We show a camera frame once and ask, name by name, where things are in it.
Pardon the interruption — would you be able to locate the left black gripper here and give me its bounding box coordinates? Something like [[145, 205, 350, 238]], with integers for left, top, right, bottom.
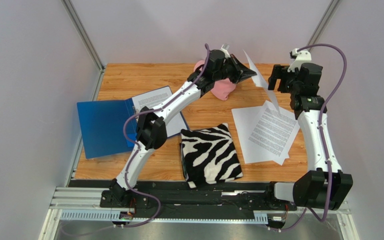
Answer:
[[212, 54, 256, 84]]

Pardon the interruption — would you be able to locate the printed paper sheet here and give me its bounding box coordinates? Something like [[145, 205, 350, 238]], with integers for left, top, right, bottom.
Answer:
[[243, 50, 280, 112], [131, 85, 190, 138]]

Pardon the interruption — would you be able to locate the white paper sheet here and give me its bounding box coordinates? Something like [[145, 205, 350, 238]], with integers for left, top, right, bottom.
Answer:
[[231, 106, 290, 165], [248, 101, 300, 157]]

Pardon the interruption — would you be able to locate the blue file folder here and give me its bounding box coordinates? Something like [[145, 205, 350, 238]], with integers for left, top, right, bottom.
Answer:
[[76, 85, 190, 160]]

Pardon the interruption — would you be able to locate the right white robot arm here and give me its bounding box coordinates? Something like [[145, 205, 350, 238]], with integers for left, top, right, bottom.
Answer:
[[268, 63, 353, 211]]

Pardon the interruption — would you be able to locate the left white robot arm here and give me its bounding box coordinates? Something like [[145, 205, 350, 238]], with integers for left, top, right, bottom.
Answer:
[[109, 49, 257, 207]]

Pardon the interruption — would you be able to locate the pink baseball cap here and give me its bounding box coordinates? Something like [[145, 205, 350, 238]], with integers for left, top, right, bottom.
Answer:
[[188, 59, 236, 101]]

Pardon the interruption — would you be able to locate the zebra print cushion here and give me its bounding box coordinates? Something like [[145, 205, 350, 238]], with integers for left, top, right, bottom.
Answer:
[[179, 122, 244, 189]]

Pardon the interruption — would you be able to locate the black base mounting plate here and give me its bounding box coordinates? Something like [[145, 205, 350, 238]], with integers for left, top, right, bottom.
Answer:
[[68, 179, 299, 220]]

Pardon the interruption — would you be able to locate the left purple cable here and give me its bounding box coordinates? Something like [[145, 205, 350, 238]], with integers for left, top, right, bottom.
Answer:
[[60, 43, 212, 229]]

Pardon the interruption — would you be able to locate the purple cable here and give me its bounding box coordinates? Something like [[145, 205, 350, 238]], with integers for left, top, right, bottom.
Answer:
[[268, 43, 348, 232], [60, 43, 212, 229]]

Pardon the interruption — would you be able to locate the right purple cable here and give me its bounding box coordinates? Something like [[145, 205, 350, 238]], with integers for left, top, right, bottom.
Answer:
[[268, 43, 348, 232]]

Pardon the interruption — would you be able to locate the right corner aluminium post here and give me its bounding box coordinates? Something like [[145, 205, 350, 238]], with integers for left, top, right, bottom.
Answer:
[[307, 0, 342, 46]]

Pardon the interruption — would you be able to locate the corner aluminium post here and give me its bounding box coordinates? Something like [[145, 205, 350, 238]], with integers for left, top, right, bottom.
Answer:
[[61, 0, 105, 72], [307, 0, 342, 46]]

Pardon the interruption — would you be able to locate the left corner aluminium post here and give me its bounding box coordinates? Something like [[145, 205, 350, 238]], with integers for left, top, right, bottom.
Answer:
[[61, 0, 105, 72]]

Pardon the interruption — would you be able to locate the aluminium frame rail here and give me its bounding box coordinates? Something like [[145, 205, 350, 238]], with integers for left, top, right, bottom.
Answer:
[[39, 180, 358, 240]]

